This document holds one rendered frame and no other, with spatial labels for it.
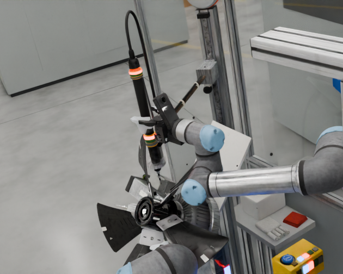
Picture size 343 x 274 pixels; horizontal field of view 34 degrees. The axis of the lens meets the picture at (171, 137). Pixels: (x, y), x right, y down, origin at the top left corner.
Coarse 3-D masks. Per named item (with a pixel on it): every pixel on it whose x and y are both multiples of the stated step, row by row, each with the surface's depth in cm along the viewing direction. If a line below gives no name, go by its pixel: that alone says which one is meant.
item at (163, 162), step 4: (160, 140) 199; (160, 144) 198; (160, 148) 199; (160, 152) 200; (160, 156) 200; (148, 160) 201; (160, 160) 200; (164, 160) 199; (148, 164) 199; (152, 164) 198; (156, 164) 198; (160, 164) 197; (164, 164) 198; (152, 168) 197; (156, 168) 197
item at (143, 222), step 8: (144, 200) 218; (152, 200) 214; (160, 200) 218; (136, 208) 220; (144, 208) 217; (152, 208) 212; (160, 208) 214; (168, 208) 219; (176, 208) 218; (136, 216) 218; (144, 216) 216; (152, 216) 211; (160, 216) 213; (168, 216) 218; (144, 224) 213; (152, 224) 213
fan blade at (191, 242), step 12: (168, 228) 207; (180, 228) 207; (192, 228) 207; (168, 240) 203; (180, 240) 202; (192, 240) 201; (204, 240) 200; (216, 240) 198; (228, 240) 196; (204, 252) 195; (216, 252) 193
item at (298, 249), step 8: (304, 240) 207; (288, 248) 204; (296, 248) 204; (304, 248) 203; (280, 256) 202; (296, 256) 200; (312, 256) 199; (272, 264) 203; (280, 264) 198; (288, 264) 197; (304, 264) 197; (320, 264) 202; (280, 272) 200; (288, 272) 195; (312, 272) 201
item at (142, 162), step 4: (140, 140) 237; (144, 140) 229; (140, 144) 237; (144, 144) 229; (140, 148) 238; (144, 148) 228; (140, 152) 238; (144, 152) 228; (144, 156) 228; (140, 160) 242; (144, 160) 228; (140, 164) 245; (144, 164) 228; (144, 168) 229; (144, 172) 241; (148, 180) 223; (148, 184) 225
